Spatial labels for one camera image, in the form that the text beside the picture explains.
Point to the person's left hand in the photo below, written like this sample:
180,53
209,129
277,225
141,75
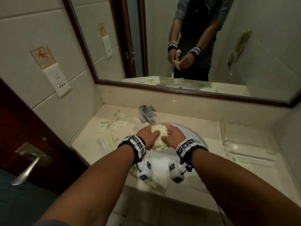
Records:
147,136

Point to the person's right hand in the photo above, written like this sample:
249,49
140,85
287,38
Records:
175,138

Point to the bundle of striped toiletry sachets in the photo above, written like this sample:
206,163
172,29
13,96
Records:
157,127

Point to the pile of cream amenity packets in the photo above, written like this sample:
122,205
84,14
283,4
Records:
115,125

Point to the long cream toothbrush packet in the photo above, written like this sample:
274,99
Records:
152,184

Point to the person's left forearm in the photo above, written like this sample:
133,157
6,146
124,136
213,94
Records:
94,185

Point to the person's right forearm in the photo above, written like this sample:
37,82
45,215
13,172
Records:
235,185

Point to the chrome faucet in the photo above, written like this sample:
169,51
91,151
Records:
147,114

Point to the white sink basin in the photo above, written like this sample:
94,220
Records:
160,160

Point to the wooden framed mirror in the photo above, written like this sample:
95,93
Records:
258,56

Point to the dark wooden door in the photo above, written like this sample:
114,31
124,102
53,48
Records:
23,129

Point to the grey shirt sleeve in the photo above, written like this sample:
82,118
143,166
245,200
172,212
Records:
51,224

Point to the orange warning sticker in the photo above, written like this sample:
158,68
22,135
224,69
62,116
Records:
42,57

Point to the white wall socket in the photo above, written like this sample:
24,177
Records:
57,80

